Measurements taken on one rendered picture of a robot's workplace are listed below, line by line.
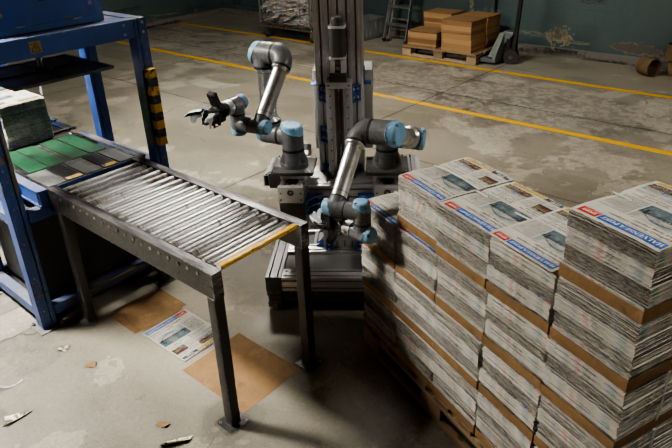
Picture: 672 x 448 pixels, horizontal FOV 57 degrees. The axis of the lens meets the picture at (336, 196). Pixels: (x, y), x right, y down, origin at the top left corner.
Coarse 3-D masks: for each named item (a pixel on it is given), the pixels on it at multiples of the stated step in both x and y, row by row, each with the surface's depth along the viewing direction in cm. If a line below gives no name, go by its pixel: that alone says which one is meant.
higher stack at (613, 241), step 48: (624, 192) 183; (576, 240) 176; (624, 240) 161; (576, 288) 180; (624, 288) 164; (576, 336) 184; (624, 336) 168; (576, 384) 189; (576, 432) 194; (624, 432) 181
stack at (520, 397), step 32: (384, 224) 274; (416, 256) 257; (384, 288) 288; (416, 288) 262; (448, 288) 240; (480, 288) 222; (384, 320) 297; (416, 320) 268; (448, 320) 244; (480, 320) 226; (512, 320) 210; (416, 352) 276; (448, 352) 251; (480, 352) 231; (512, 352) 213; (544, 352) 199; (448, 384) 256; (512, 384) 218; (448, 416) 263; (480, 416) 240
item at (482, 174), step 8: (456, 160) 267; (464, 160) 267; (472, 160) 266; (456, 168) 260; (464, 168) 259; (472, 168) 259; (480, 168) 258; (488, 168) 258; (464, 176) 252; (472, 176) 252; (480, 176) 252; (488, 176) 251; (496, 176) 251; (504, 176) 251; (480, 184) 245; (488, 184) 245; (496, 184) 245
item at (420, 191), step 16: (400, 176) 254; (416, 176) 253; (432, 176) 253; (400, 192) 258; (416, 192) 246; (432, 192) 240; (448, 192) 239; (464, 192) 239; (400, 208) 261; (416, 208) 250; (432, 208) 239; (416, 224) 253; (432, 224) 243
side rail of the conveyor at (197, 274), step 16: (48, 192) 320; (64, 192) 315; (64, 208) 313; (80, 208) 300; (96, 208) 297; (80, 224) 307; (96, 224) 294; (112, 224) 283; (128, 224) 281; (112, 240) 289; (128, 240) 277; (144, 240) 267; (160, 240) 266; (144, 256) 273; (160, 256) 262; (176, 256) 254; (192, 256) 253; (176, 272) 258; (192, 272) 249; (208, 272) 242; (208, 288) 245
